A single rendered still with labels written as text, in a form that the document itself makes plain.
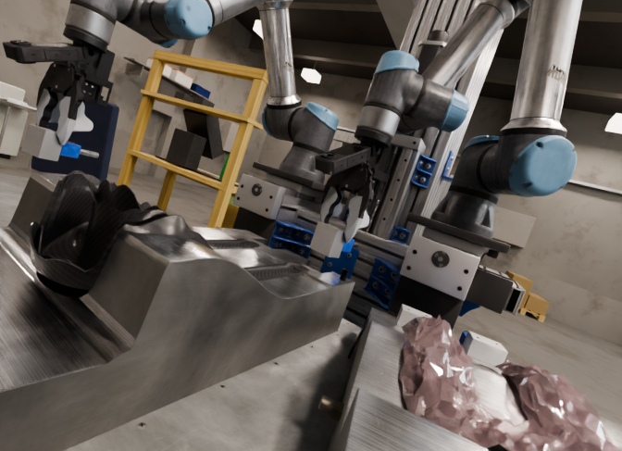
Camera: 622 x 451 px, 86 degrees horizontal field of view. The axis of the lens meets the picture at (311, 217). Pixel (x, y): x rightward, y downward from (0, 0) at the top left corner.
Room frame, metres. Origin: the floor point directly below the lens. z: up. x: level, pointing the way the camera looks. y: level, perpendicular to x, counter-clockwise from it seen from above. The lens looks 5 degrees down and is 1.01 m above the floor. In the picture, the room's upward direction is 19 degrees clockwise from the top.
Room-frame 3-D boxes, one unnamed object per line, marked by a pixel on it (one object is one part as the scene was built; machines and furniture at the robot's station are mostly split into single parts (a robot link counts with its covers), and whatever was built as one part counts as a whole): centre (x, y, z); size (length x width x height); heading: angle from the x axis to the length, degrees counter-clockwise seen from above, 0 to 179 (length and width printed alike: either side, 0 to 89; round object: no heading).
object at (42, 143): (0.68, 0.52, 0.93); 0.13 x 0.05 x 0.05; 163
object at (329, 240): (0.67, -0.08, 0.93); 0.13 x 0.05 x 0.05; 141
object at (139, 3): (0.73, 0.46, 1.25); 0.11 x 0.11 x 0.08; 55
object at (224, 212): (3.60, 1.13, 0.91); 1.41 x 1.26 x 1.83; 63
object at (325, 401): (0.27, -0.07, 0.84); 0.02 x 0.01 x 0.02; 76
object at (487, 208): (0.85, -0.37, 1.09); 0.15 x 0.15 x 0.10
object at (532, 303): (7.34, -5.01, 0.36); 1.21 x 0.87 x 0.72; 153
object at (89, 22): (0.66, 0.53, 1.17); 0.08 x 0.08 x 0.05
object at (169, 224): (0.41, 0.12, 0.92); 0.35 x 0.16 x 0.09; 149
